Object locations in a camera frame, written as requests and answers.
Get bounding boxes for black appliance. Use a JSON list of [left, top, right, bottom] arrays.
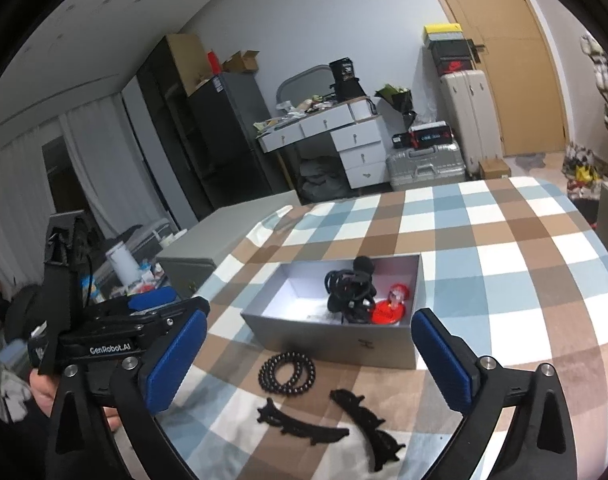
[[329, 58, 367, 101]]

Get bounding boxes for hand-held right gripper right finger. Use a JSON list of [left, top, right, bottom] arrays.
[[410, 308, 579, 480]]

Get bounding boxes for tall flat cardboard box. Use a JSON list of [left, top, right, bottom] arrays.
[[165, 34, 209, 97]]

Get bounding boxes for row of shoes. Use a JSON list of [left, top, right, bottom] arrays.
[[581, 35, 608, 91]]

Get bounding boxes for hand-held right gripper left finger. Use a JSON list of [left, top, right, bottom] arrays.
[[44, 308, 208, 480]]

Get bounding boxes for black bead bracelet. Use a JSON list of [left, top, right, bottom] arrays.
[[258, 351, 317, 392]]

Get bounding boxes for person's left hand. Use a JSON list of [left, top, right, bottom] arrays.
[[29, 369, 122, 432]]

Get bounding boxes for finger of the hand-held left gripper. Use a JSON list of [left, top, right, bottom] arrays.
[[91, 287, 177, 318], [91, 296, 211, 335]]

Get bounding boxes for black hair clip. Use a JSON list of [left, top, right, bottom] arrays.
[[255, 397, 351, 447], [330, 388, 407, 472]]

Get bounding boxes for bouquet in black wrap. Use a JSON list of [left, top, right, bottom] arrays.
[[375, 85, 417, 128]]

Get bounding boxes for grey box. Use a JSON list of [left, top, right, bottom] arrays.
[[240, 252, 425, 371]]

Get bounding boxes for white curtain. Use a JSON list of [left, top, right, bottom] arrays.
[[0, 92, 205, 281]]

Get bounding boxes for white desk with drawers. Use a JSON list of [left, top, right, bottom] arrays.
[[256, 97, 387, 191]]

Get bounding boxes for dark wardrobe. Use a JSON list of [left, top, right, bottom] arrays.
[[136, 40, 205, 226]]

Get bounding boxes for red round ornament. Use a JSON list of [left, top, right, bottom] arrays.
[[371, 300, 409, 326]]

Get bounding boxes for silver ribbed suitcase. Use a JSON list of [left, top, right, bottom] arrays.
[[386, 142, 467, 192]]

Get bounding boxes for dark bag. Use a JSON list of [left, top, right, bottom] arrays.
[[301, 157, 352, 201]]

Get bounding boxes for black shoe box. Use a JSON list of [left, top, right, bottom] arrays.
[[429, 40, 477, 78]]

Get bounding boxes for black and red box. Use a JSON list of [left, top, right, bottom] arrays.
[[393, 122, 457, 150]]

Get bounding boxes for white upright suitcase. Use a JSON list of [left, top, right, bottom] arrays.
[[441, 69, 504, 177]]

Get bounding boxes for wooden door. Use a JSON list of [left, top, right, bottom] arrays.
[[416, 0, 569, 157]]

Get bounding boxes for small brown cardboard box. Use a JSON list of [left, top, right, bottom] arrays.
[[478, 159, 512, 180]]

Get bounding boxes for pile of shoes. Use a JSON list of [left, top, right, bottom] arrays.
[[562, 142, 604, 201]]

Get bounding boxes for yellow-lid shoe box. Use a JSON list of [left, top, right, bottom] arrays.
[[424, 22, 462, 43]]

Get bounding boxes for grey rounded frame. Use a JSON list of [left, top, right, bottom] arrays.
[[276, 64, 335, 111]]

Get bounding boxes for open cardboard box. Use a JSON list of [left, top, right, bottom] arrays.
[[223, 50, 261, 75]]

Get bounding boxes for dark grey fridge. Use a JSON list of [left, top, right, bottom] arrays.
[[186, 72, 279, 221]]

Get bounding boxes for white bottle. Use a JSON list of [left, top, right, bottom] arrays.
[[106, 241, 140, 286]]

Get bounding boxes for checked tablecloth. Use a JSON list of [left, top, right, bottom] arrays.
[[149, 175, 608, 480]]

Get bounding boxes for black coil hair ties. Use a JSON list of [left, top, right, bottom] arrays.
[[325, 267, 377, 325]]

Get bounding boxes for pale floor rug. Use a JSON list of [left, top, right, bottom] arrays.
[[516, 152, 567, 171]]

